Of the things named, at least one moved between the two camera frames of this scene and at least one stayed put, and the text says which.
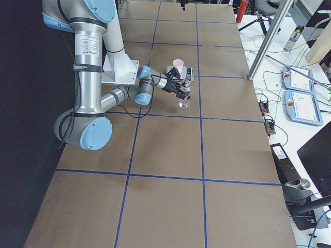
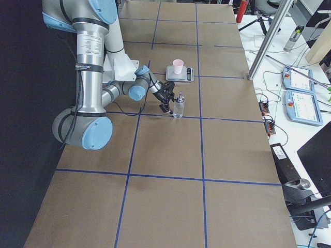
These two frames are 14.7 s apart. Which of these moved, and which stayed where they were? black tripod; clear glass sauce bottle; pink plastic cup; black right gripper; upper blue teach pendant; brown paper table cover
Moved: clear glass sauce bottle; black right gripper
Stayed: pink plastic cup; brown paper table cover; upper blue teach pendant; black tripod
